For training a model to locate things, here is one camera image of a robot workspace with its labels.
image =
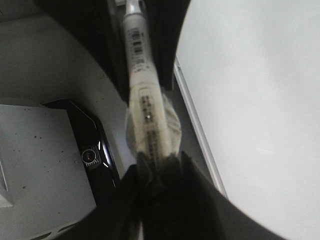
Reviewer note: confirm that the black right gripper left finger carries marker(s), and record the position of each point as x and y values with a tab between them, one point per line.
118	217

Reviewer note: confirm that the black camera device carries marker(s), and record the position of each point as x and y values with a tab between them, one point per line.
93	146

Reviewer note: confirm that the white marker with black cap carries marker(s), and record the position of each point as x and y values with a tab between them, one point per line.
153	127

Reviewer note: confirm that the white whiteboard with aluminium frame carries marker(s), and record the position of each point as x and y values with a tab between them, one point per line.
252	70

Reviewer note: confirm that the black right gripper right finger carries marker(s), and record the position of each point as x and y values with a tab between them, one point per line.
180	203

